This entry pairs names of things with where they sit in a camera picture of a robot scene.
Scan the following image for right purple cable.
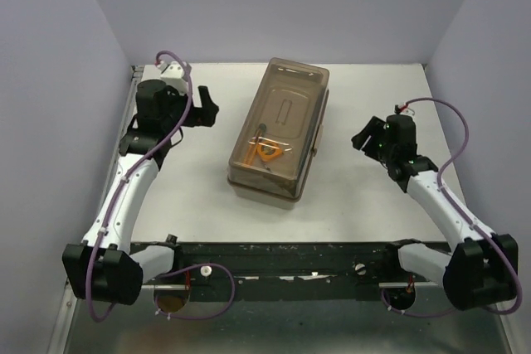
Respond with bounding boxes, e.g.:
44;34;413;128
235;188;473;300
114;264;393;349
381;98;523;318

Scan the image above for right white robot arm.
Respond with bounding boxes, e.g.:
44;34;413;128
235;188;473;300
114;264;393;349
352;114;523;311

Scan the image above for orange tape measure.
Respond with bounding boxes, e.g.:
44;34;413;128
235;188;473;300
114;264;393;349
257;140;284;162

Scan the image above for beige tool box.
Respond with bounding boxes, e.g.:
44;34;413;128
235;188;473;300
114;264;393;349
227;58;329;210

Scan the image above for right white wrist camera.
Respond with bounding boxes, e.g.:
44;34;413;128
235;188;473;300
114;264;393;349
394;104;415;118

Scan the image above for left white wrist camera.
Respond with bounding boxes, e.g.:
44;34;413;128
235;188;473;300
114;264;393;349
156;61;192;95

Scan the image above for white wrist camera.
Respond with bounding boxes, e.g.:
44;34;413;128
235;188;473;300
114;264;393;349
156;61;192;95
394;104;415;118

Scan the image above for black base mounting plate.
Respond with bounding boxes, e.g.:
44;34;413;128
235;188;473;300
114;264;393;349
124;240;432;303

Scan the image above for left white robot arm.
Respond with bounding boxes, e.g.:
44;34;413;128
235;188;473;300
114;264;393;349
62;79;219;305

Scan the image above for orange black utility knife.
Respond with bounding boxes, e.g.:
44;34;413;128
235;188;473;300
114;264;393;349
243;124;268;169

